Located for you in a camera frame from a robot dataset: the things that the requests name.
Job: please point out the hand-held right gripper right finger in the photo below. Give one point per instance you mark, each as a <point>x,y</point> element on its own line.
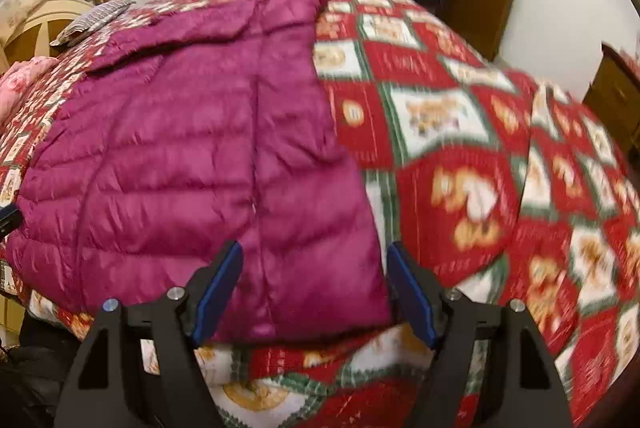
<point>412,293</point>

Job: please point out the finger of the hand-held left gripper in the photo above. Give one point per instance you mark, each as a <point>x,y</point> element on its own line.
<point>7,220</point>

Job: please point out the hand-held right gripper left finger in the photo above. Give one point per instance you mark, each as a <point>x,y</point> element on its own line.
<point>217,293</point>

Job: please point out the magenta down jacket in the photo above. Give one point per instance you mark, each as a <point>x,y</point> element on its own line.
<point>175,158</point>

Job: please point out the black clothes pile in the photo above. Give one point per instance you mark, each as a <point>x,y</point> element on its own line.
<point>30,383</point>

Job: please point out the red checkered bedspread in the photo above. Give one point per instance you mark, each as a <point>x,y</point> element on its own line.
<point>450,208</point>

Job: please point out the pink folded blanket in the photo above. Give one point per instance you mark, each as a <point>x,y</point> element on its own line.
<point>22,83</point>

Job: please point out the cream wooden headboard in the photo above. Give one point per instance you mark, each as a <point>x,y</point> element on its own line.
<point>35,33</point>

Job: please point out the grey patterned pillow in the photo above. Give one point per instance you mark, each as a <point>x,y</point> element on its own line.
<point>92,22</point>

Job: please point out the brown wooden dresser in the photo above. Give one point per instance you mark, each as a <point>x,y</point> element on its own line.
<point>615,98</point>

